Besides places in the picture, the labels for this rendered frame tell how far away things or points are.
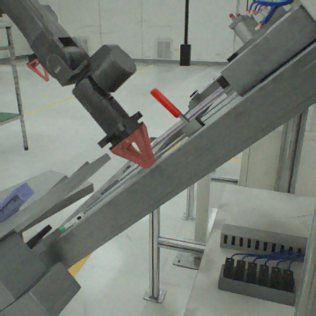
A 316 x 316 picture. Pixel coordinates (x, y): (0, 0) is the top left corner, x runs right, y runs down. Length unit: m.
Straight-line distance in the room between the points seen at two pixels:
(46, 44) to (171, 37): 9.03
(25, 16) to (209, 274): 0.68
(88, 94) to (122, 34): 9.48
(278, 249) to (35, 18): 0.76
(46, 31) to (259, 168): 1.62
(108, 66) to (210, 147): 0.23
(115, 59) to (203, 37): 8.89
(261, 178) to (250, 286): 1.34
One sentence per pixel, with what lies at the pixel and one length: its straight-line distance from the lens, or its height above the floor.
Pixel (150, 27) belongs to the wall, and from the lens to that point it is 9.85.
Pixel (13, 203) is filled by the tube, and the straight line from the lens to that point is 0.29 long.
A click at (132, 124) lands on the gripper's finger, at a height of 1.01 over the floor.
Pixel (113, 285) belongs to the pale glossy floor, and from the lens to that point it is 1.81.
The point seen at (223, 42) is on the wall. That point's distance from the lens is 9.42.
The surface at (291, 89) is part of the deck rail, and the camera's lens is 0.51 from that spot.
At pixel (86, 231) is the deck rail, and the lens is 0.69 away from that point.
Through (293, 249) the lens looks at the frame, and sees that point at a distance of 0.98.
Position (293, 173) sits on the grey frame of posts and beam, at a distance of 1.31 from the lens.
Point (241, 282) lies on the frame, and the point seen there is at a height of 0.65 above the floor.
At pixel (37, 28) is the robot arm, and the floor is 1.17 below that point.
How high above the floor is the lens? 1.20
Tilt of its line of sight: 22 degrees down
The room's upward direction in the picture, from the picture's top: straight up
